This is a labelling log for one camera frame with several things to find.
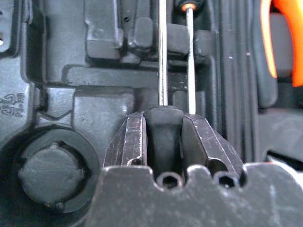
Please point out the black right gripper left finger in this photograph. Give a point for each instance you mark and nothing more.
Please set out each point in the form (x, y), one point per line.
(132, 139)

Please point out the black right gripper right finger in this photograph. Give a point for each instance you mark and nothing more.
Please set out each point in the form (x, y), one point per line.
(203, 137)

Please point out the black plastic tool case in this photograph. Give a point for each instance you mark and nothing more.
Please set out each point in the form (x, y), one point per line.
(71, 47)

